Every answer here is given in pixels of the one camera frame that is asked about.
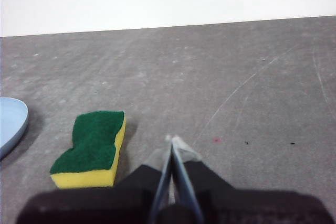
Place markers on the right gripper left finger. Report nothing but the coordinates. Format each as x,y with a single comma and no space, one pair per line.
126,203

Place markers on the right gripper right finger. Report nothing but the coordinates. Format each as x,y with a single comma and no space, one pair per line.
223,203

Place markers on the light blue round plate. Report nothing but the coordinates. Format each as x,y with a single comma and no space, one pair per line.
10,124

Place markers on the green and yellow sponge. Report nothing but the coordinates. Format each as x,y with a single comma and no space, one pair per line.
92,140

